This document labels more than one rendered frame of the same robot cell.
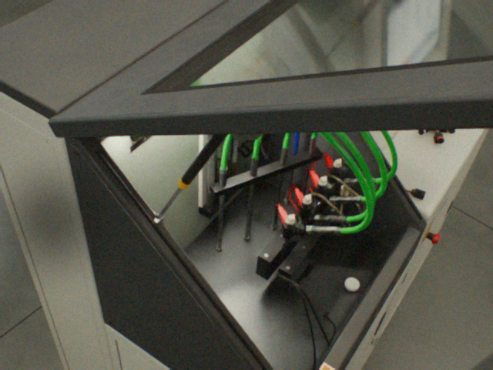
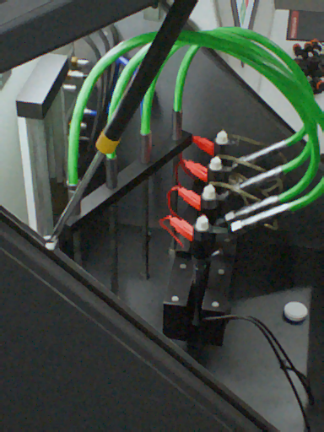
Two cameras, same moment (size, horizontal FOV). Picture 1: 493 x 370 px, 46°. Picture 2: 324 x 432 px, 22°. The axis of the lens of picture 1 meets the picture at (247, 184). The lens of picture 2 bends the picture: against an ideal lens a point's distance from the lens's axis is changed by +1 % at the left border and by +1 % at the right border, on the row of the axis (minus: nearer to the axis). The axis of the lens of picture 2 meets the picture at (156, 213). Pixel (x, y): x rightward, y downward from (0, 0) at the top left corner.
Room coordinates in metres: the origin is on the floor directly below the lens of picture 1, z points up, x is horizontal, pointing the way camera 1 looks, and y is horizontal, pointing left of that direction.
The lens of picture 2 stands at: (0.00, 0.29, 1.92)
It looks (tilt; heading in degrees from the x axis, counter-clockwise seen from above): 39 degrees down; 340
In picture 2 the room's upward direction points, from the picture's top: 1 degrees clockwise
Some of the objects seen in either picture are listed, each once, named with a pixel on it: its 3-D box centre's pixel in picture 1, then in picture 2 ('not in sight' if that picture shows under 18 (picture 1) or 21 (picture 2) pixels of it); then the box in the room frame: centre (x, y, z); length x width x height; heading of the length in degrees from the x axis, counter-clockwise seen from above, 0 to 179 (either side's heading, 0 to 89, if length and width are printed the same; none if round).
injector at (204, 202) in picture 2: (305, 229); (212, 245); (0.97, -0.16, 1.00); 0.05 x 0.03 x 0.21; 60
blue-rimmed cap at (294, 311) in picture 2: (352, 284); (295, 311); (0.93, -0.31, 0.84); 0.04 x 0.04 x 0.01
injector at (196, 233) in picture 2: (289, 249); (205, 277); (0.90, -0.12, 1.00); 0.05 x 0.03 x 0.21; 60
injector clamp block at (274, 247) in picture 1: (304, 240); (206, 270); (1.01, -0.17, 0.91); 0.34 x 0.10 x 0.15; 150
